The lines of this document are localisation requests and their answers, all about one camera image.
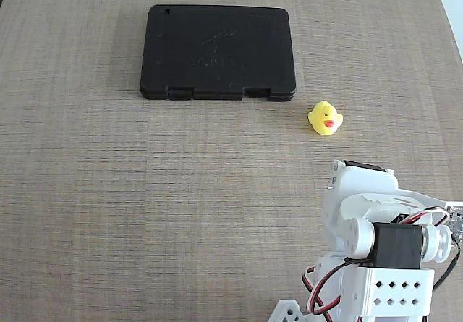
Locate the red black white servo cable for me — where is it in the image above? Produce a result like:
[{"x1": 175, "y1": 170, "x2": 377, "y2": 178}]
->
[
  {"x1": 302, "y1": 258, "x2": 366, "y2": 316},
  {"x1": 397, "y1": 208, "x2": 451, "y2": 229}
]

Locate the black plastic flat case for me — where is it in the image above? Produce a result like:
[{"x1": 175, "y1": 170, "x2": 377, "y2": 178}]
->
[{"x1": 139, "y1": 4, "x2": 297, "y2": 102}]

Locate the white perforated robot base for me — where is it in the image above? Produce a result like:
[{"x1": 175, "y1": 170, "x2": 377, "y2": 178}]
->
[{"x1": 267, "y1": 299, "x2": 312, "y2": 322}]

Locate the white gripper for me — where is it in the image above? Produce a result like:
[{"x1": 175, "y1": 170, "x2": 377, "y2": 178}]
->
[{"x1": 323, "y1": 158, "x2": 400, "y2": 229}]

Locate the yellow rubber duck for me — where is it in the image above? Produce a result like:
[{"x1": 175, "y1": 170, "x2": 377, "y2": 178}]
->
[{"x1": 307, "y1": 100, "x2": 344, "y2": 136}]

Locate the small camera circuit board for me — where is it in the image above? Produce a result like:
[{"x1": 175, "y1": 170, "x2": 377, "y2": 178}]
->
[{"x1": 446, "y1": 202, "x2": 463, "y2": 245}]

